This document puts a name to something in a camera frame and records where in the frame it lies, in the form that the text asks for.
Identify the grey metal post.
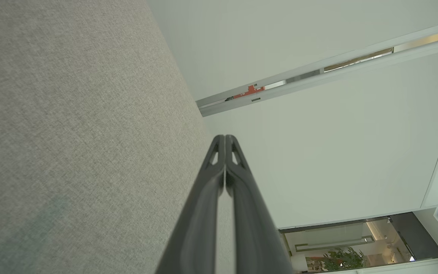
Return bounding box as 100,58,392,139
195,18,438,118

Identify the green potted plant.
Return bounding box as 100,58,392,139
306,247,368,272

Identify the grey fabric sofa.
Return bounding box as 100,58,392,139
0,0,238,274

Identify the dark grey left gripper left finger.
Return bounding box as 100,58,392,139
156,134,226,274

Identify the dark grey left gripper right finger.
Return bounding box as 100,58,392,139
225,134,295,274

